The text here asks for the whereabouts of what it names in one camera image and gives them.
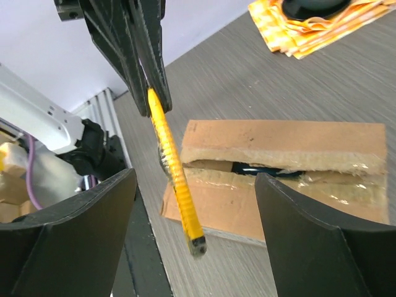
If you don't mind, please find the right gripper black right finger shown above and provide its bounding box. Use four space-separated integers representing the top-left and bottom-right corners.
255 173 395 297

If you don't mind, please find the black round coaster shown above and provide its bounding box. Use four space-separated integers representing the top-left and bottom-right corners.
282 0 352 21

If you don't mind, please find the dark object inside box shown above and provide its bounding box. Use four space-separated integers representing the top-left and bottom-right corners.
231 162 304 178

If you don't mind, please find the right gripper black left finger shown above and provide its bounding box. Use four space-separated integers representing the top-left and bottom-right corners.
1 169 137 296

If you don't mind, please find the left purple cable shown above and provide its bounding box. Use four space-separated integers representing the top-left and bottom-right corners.
25 134 43 211

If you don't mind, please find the orange checkered cloth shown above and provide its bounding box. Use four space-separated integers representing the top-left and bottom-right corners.
248 1 395 59

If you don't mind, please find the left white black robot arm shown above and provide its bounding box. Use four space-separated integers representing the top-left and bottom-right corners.
1 1 172 180

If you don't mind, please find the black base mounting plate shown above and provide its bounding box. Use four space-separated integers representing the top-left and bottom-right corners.
112 190 173 297

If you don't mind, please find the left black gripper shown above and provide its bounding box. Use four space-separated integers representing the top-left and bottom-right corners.
54 0 172 117

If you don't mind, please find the yellow utility knife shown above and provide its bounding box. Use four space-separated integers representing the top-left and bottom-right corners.
147 88 207 259

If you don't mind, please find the aluminium frame rail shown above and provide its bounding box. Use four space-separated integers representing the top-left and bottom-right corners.
73 88 132 168

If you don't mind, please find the brown cardboard express box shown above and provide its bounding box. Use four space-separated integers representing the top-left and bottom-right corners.
180 119 389 241

